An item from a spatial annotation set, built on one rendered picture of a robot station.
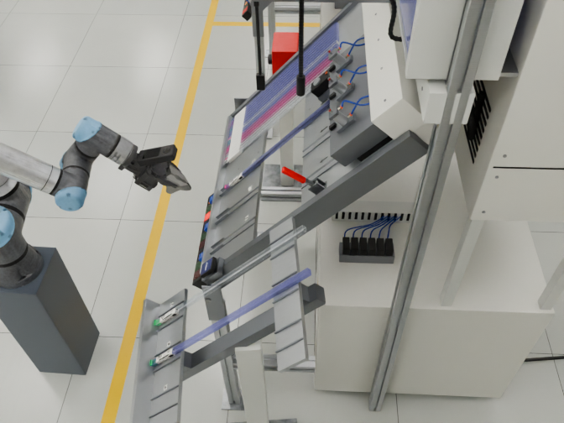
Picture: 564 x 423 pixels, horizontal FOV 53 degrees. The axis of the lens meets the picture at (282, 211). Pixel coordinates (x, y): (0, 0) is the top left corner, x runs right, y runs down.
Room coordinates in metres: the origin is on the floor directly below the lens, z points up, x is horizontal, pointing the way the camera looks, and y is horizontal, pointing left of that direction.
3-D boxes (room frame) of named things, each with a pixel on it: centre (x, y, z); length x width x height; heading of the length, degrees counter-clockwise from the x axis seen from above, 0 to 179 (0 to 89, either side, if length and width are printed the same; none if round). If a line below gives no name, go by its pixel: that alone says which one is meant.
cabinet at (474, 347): (1.18, -0.44, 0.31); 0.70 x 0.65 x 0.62; 176
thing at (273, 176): (1.93, -0.03, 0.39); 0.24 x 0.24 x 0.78; 86
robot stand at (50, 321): (1.06, 0.83, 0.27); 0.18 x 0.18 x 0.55; 84
